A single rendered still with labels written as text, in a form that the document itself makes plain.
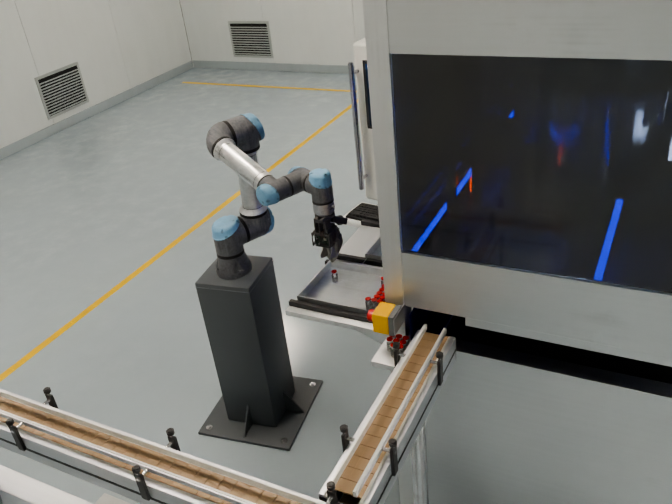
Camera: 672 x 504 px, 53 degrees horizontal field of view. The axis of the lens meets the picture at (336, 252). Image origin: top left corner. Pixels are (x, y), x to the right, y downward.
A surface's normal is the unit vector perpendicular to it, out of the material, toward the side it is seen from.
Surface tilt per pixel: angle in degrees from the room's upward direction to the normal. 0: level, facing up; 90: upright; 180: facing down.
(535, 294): 90
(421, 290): 90
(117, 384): 0
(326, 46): 90
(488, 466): 90
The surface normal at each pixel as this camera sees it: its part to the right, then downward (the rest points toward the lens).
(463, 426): -0.44, 0.49
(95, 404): -0.10, -0.86
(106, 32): 0.89, 0.15
